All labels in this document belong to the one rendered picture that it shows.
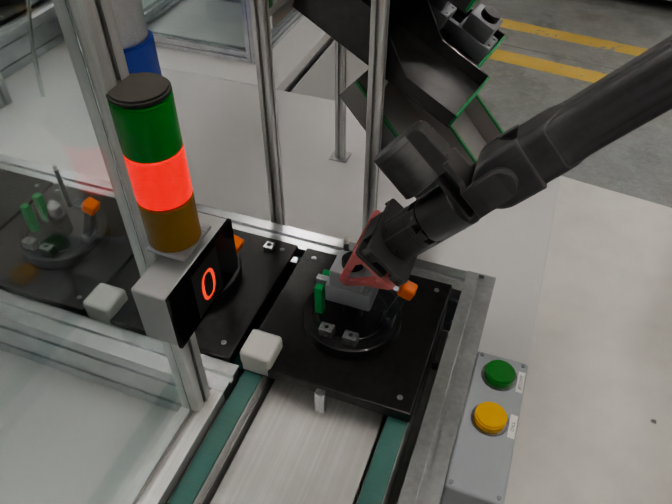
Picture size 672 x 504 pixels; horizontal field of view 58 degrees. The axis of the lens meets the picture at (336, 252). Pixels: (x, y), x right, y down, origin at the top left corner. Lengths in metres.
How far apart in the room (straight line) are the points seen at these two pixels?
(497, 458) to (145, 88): 0.57
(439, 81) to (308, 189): 0.45
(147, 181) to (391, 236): 0.31
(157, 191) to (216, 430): 0.39
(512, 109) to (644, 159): 0.68
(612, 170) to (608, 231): 1.77
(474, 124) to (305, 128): 0.45
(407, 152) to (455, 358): 0.34
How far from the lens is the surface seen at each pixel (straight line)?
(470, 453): 0.80
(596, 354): 1.07
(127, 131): 0.51
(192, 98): 1.64
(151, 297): 0.58
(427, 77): 0.93
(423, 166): 0.66
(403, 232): 0.71
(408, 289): 0.79
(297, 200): 1.26
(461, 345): 0.90
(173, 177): 0.53
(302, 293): 0.92
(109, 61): 0.51
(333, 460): 0.83
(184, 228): 0.57
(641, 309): 1.17
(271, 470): 0.83
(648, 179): 3.07
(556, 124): 0.64
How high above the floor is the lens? 1.65
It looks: 44 degrees down
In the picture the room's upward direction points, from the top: straight up
